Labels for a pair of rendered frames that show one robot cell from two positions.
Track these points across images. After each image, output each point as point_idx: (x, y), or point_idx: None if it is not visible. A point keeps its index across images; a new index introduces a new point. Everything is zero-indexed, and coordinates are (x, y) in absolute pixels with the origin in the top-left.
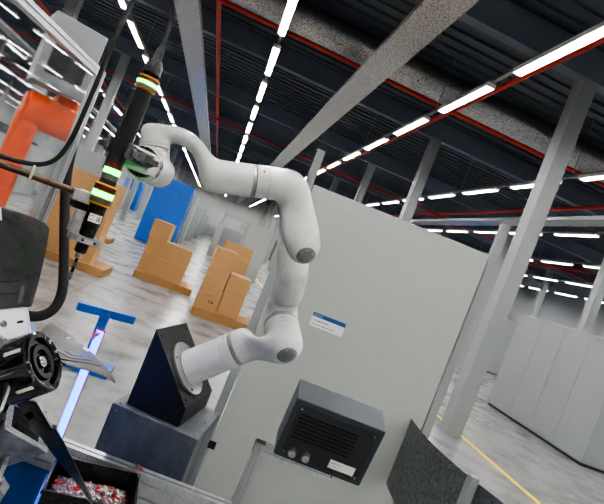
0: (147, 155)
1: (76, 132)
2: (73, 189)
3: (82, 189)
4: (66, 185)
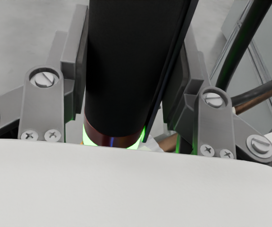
0: None
1: (239, 29)
2: (156, 142)
3: (145, 148)
4: (171, 136)
